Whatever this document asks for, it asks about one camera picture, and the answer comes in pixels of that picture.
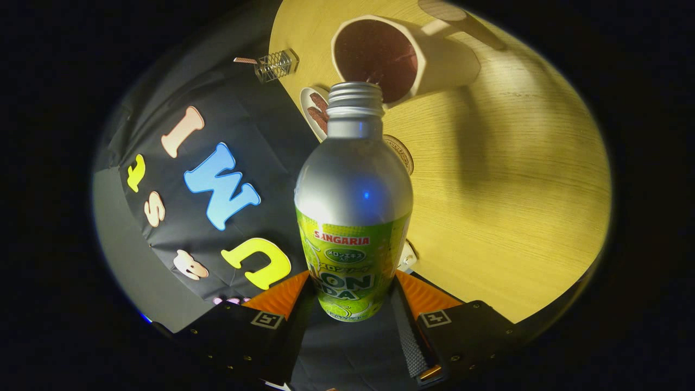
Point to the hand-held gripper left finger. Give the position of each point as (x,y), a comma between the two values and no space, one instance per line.
(298,331)

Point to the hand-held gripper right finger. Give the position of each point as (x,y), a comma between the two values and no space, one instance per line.
(407,342)

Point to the silver green juice bottle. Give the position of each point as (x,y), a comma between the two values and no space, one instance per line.
(353,190)

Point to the round brown coaster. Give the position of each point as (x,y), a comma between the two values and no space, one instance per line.
(404,155)

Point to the wooden table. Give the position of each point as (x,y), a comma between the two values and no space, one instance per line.
(516,206)

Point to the reddish brown sausage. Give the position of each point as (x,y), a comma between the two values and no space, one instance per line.
(317,120)
(319,101)

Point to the white round plate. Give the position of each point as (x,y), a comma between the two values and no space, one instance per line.
(305,106)

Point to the pink striped straw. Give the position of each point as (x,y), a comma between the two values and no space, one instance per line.
(244,60)

